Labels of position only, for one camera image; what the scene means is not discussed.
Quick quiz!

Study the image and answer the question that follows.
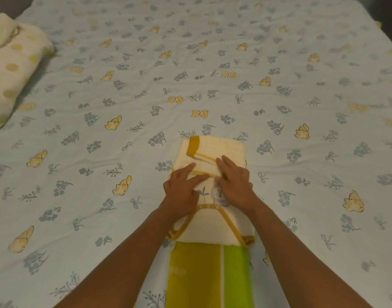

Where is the person's right hand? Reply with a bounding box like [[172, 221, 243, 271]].
[[214, 155, 259, 214]]

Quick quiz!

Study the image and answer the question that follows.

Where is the person's left hand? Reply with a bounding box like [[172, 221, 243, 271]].
[[163, 163, 209, 219]]

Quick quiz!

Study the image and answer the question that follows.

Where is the cream yellow-trimmed baby garment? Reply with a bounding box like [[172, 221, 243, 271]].
[[165, 135, 256, 247]]

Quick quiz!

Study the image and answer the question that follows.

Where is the green baby cloth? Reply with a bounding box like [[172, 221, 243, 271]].
[[165, 242, 255, 308]]

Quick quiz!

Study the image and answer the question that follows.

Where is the blue patterned bed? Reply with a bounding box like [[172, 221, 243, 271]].
[[0, 0, 392, 308]]

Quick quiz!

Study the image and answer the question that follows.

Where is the person's left forearm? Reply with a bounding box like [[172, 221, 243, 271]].
[[53, 205, 190, 308]]

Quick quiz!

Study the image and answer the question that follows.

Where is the person's right forearm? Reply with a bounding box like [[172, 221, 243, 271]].
[[247, 201, 373, 308]]

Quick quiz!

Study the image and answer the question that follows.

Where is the dotted cream blanket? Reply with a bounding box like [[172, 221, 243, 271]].
[[0, 12, 55, 134]]

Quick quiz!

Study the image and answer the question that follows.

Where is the grey padded headboard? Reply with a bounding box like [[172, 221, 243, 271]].
[[0, 0, 36, 20]]

